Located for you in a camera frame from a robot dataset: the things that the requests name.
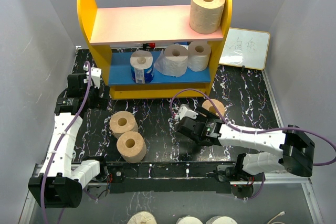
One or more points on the brown paper roll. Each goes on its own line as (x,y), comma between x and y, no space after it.
(122,122)
(208,106)
(132,147)
(205,15)

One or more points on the small whiteboard with yellow frame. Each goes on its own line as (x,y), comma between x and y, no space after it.
(245,48)

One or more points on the red and black marker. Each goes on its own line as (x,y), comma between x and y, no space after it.
(150,45)

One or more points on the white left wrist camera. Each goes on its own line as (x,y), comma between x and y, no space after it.
(96,74)

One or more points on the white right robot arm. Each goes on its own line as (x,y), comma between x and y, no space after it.
(284,150)

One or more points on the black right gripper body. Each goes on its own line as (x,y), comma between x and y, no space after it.
(202,119)

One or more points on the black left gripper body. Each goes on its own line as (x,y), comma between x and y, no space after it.
(95,102)

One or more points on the yellow shelf with coloured boards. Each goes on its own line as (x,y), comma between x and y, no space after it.
(106,27)

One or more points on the blue whiteboard eraser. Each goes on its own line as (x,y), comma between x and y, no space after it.
(181,43)

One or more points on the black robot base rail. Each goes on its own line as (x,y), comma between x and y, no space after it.
(214,176)

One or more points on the white paper roll sheet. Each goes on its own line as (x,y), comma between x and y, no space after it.
(172,61)

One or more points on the white roll bottom right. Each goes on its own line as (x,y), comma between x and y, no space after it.
(221,220)

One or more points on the blue paper roll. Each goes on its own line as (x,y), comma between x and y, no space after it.
(142,70)

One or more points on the white paper roll plain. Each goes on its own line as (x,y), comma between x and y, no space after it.
(198,55)

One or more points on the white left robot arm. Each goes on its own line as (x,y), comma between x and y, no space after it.
(58,185)

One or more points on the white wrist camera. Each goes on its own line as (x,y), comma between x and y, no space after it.
(185,111)
(96,74)

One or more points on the white roll bottom middle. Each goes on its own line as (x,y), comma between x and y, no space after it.
(188,220)

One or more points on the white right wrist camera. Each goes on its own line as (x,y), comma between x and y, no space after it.
(185,111)

